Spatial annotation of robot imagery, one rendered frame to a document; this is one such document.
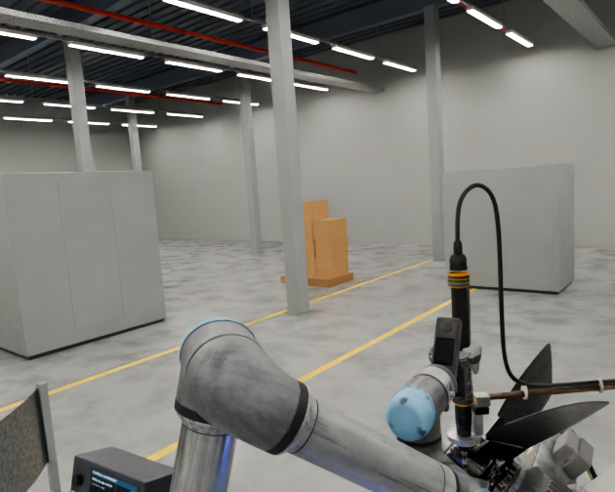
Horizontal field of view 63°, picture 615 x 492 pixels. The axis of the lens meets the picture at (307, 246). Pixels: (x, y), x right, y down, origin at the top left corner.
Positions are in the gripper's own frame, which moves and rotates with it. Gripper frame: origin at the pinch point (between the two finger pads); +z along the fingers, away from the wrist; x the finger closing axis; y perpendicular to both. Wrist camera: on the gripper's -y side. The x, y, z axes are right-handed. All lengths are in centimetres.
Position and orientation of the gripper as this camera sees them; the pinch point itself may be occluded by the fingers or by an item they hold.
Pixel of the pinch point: (465, 342)
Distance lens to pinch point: 117.0
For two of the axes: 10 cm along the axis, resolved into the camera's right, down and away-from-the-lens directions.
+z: 5.4, -1.4, 8.3
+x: 8.4, 0.0, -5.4
